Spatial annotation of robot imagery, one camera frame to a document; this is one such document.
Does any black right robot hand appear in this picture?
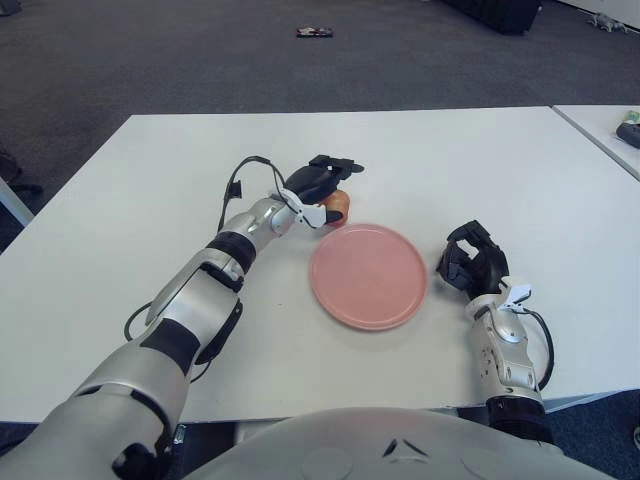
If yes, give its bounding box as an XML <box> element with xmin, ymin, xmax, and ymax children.
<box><xmin>435</xmin><ymin>219</ymin><xmax>511</xmax><ymax>301</ymax></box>

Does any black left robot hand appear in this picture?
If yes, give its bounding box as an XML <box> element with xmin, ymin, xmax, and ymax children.
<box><xmin>282</xmin><ymin>154</ymin><xmax>366</xmax><ymax>229</ymax></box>

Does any red yellow apple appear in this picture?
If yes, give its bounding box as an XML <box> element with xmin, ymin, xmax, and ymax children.
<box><xmin>322</xmin><ymin>189</ymin><xmax>352</xmax><ymax>229</ymax></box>

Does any pink round plate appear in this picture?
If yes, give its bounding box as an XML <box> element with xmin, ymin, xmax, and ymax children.
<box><xmin>309</xmin><ymin>223</ymin><xmax>430</xmax><ymax>332</ymax></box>

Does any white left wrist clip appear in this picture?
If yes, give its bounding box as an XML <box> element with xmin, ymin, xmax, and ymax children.
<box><xmin>279</xmin><ymin>188</ymin><xmax>329</xmax><ymax>230</ymax></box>

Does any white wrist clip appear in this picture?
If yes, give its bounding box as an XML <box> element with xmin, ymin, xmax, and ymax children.
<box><xmin>279</xmin><ymin>188</ymin><xmax>329</xmax><ymax>230</ymax></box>
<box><xmin>502</xmin><ymin>282</ymin><xmax>532</xmax><ymax>311</ymax></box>

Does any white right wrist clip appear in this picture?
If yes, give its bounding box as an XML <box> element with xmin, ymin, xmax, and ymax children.
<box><xmin>502</xmin><ymin>282</ymin><xmax>532</xmax><ymax>311</ymax></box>

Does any grey handheld controller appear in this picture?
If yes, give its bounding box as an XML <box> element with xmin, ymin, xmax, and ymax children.
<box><xmin>615</xmin><ymin>121</ymin><xmax>640</xmax><ymax>149</ymax></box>

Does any silver grey robot torso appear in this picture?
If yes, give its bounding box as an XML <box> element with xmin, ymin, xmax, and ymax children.
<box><xmin>182</xmin><ymin>407</ymin><xmax>601</xmax><ymax>480</ymax></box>

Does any large black box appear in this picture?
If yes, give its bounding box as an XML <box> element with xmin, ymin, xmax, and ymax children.
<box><xmin>442</xmin><ymin>0</ymin><xmax>544</xmax><ymax>36</ymax></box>

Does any small grey quadruped robot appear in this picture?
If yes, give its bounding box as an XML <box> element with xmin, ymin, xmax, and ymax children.
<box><xmin>587</xmin><ymin>12</ymin><xmax>629</xmax><ymax>32</ymax></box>

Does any dark office chair base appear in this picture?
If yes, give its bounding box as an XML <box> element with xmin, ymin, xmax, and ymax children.
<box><xmin>0</xmin><ymin>144</ymin><xmax>44</xmax><ymax>194</ymax></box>

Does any white table leg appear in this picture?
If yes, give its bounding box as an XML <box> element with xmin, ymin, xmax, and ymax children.
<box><xmin>0</xmin><ymin>174</ymin><xmax>35</xmax><ymax>229</ymax></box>

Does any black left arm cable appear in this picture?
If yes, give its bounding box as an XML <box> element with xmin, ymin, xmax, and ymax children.
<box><xmin>123</xmin><ymin>155</ymin><xmax>291</xmax><ymax>384</ymax></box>

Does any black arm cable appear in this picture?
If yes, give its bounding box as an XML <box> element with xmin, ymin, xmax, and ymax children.
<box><xmin>522</xmin><ymin>309</ymin><xmax>555</xmax><ymax>391</ymax></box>
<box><xmin>123</xmin><ymin>155</ymin><xmax>291</xmax><ymax>384</ymax></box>

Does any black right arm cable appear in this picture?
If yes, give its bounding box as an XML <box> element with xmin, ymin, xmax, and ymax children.
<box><xmin>522</xmin><ymin>309</ymin><xmax>555</xmax><ymax>391</ymax></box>

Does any white table frame beam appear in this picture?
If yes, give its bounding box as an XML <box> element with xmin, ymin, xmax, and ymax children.
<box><xmin>542</xmin><ymin>389</ymin><xmax>639</xmax><ymax>414</ymax></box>

